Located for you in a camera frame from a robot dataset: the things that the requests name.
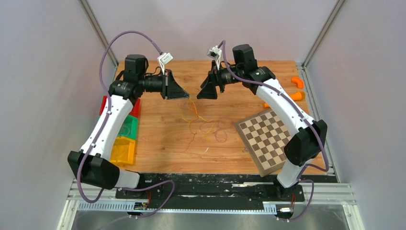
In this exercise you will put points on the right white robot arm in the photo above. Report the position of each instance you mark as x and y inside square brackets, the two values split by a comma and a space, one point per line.
[308, 135]

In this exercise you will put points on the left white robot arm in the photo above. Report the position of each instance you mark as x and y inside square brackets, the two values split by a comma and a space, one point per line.
[91, 163]

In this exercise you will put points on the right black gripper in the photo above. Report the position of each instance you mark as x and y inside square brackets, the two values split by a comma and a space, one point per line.
[214, 79]

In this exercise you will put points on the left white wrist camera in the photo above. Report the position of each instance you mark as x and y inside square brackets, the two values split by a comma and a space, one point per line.
[163, 59]

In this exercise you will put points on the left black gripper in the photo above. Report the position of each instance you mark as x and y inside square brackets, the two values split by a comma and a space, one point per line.
[170, 89]

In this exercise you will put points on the red plastic bin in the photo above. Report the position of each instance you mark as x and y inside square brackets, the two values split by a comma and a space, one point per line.
[134, 112]

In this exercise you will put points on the orange plastic carrot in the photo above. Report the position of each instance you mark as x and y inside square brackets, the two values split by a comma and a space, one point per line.
[298, 96]

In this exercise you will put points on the green plastic bin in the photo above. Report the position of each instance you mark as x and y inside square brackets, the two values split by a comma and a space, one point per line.
[129, 128]

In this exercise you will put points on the orange curved pipe piece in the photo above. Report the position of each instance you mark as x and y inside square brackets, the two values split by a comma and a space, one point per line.
[298, 82]

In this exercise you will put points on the yellow plastic bin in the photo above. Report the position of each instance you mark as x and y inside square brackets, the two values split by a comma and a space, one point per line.
[123, 152]

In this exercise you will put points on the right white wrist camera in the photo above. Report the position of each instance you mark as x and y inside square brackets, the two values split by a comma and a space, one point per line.
[214, 53]

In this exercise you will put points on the wooden chessboard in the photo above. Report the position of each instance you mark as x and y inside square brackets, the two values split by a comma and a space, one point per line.
[264, 136]

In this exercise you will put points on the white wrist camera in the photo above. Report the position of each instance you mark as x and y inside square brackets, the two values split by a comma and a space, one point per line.
[214, 53]
[163, 59]

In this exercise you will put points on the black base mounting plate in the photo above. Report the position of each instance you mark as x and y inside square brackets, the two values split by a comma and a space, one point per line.
[212, 191]

